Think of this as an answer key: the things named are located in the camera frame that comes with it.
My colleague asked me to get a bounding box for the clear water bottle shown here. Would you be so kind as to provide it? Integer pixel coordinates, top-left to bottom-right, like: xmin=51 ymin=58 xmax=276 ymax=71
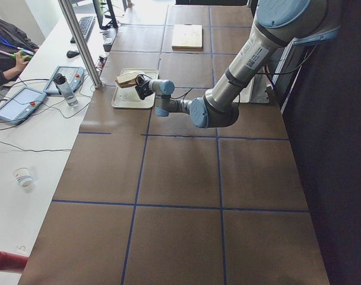
xmin=53 ymin=73 xmax=78 ymax=106

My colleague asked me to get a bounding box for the near teach pendant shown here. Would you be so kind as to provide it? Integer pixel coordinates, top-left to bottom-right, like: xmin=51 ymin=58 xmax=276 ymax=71
xmin=0 ymin=87 xmax=47 ymax=125

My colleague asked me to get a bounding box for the teach pendant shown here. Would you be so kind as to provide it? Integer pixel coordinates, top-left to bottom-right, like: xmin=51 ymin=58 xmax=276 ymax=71
xmin=43 ymin=65 xmax=86 ymax=96
xmin=0 ymin=87 xmax=47 ymax=125

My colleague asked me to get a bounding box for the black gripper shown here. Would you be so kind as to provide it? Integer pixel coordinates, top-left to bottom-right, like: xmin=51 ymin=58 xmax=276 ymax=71
xmin=135 ymin=74 xmax=151 ymax=92

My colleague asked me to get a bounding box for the seated person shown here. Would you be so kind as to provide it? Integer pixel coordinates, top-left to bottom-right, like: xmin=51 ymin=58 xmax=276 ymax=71
xmin=0 ymin=19 xmax=39 ymax=86

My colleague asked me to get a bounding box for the aluminium frame post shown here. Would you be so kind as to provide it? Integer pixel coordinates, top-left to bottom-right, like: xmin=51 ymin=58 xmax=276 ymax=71
xmin=58 ymin=0 xmax=102 ymax=89

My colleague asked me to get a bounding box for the black keyboard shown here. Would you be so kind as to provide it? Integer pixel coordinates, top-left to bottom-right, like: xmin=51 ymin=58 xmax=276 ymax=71
xmin=78 ymin=16 xmax=96 ymax=42

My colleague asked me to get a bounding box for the far teach pendant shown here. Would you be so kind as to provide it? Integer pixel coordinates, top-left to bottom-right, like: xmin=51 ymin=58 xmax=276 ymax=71
xmin=43 ymin=65 xmax=86 ymax=96

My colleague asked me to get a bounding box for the wooden cutting board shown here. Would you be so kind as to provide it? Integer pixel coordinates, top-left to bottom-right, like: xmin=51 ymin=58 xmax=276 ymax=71
xmin=171 ymin=24 xmax=203 ymax=50

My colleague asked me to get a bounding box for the cream bear tray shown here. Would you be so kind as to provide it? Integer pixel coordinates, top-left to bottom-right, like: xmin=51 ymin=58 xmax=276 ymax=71
xmin=111 ymin=68 xmax=159 ymax=109

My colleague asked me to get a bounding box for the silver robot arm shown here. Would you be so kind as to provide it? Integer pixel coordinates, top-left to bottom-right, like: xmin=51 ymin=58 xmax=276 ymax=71
xmin=135 ymin=1 xmax=342 ymax=128

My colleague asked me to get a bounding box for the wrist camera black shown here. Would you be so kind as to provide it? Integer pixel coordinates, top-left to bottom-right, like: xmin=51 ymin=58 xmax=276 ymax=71
xmin=137 ymin=90 xmax=153 ymax=100

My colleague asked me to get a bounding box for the red cylinder object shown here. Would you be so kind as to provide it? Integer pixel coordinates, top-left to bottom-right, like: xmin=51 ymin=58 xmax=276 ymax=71
xmin=0 ymin=251 xmax=29 ymax=273

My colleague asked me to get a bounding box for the paper cup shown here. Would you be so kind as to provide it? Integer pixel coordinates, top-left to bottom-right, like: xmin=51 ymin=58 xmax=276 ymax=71
xmin=12 ymin=167 xmax=33 ymax=188

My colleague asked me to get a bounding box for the white round plate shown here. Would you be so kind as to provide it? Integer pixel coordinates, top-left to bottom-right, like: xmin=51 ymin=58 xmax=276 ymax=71
xmin=115 ymin=70 xmax=141 ymax=88

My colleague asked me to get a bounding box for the white mounting column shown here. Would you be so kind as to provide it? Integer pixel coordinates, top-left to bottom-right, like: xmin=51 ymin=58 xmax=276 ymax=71
xmin=234 ymin=74 xmax=270 ymax=104

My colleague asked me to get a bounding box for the black box on desk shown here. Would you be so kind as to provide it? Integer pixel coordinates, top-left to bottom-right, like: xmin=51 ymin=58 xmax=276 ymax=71
xmin=103 ymin=37 xmax=115 ymax=52

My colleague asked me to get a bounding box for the black computer mouse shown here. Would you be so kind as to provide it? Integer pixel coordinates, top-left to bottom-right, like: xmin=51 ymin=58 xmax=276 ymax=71
xmin=66 ymin=50 xmax=80 ymax=59

